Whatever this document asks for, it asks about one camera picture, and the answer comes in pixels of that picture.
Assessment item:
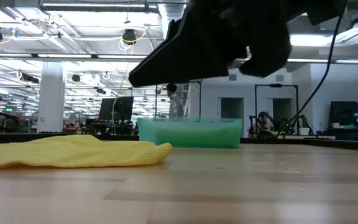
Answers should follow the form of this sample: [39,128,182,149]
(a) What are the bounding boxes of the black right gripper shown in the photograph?
[128,0,292,88]

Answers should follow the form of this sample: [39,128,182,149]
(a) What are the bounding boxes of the yellow microfiber towel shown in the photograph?
[0,134,173,170]

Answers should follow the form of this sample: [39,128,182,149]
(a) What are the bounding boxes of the teal translucent plastic basket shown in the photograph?
[137,117,243,149]

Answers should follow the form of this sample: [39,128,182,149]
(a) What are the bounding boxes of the black background monitor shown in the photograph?
[98,96,134,123]

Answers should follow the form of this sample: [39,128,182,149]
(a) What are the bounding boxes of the white pillar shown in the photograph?
[37,60,67,133]

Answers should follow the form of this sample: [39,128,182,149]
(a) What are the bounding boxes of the black gantry frame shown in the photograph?
[155,80,202,119]
[255,83,299,134]

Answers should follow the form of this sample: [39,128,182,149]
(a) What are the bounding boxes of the silver ceiling duct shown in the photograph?
[158,0,190,35]

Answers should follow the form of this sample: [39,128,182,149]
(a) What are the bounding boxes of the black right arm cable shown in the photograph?
[277,0,345,138]

